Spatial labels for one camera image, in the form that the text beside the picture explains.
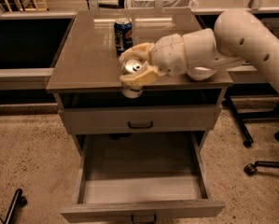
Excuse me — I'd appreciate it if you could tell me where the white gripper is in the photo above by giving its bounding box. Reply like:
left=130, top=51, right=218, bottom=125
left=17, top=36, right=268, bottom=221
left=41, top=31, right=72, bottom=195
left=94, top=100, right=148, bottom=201
left=119, top=34, right=188, bottom=87

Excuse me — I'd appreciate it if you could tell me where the silver 7up soda can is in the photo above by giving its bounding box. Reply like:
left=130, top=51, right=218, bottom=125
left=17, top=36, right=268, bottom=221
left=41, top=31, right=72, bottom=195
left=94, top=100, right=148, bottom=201
left=121, top=59, right=143, bottom=99

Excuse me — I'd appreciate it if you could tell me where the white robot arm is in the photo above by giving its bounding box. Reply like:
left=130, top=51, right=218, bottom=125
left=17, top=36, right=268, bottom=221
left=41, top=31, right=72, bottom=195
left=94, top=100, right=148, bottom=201
left=119, top=9, right=279, bottom=93

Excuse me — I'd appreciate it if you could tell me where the blue Pepsi soda can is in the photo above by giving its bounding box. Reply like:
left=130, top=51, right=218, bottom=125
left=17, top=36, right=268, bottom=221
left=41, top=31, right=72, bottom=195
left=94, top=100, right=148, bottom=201
left=114, top=18, right=133, bottom=54

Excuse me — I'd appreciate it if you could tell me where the closed top drawer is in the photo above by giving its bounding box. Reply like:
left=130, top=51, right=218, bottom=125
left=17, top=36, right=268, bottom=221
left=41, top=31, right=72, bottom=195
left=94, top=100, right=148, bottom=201
left=60, top=105, right=221, bottom=134

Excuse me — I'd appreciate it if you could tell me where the grey drawer cabinet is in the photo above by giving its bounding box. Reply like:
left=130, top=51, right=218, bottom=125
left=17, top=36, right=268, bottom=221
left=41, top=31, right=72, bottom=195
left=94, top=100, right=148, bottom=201
left=47, top=9, right=232, bottom=224

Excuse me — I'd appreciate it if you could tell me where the open middle drawer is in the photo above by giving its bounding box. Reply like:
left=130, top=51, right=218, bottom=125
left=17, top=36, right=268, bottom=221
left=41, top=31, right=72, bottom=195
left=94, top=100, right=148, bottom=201
left=61, top=132, right=225, bottom=224

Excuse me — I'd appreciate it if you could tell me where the white ceramic bowl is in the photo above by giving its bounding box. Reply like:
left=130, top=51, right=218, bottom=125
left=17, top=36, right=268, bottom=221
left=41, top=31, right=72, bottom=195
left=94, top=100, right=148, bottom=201
left=187, top=67, right=216, bottom=81

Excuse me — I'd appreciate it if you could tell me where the black table leg with caster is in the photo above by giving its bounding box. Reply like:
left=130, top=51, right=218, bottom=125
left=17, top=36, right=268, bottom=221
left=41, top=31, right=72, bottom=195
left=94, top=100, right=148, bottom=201
left=224, top=92, right=253, bottom=147

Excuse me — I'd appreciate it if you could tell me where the black chair base leg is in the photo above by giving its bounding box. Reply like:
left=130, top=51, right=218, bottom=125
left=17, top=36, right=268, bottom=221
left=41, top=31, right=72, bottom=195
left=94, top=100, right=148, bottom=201
left=0, top=189, right=28, bottom=224

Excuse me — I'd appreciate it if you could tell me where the wire mesh basket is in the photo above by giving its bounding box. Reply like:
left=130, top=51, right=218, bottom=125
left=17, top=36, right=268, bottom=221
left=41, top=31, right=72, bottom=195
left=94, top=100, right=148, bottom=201
left=125, top=0, right=199, bottom=9

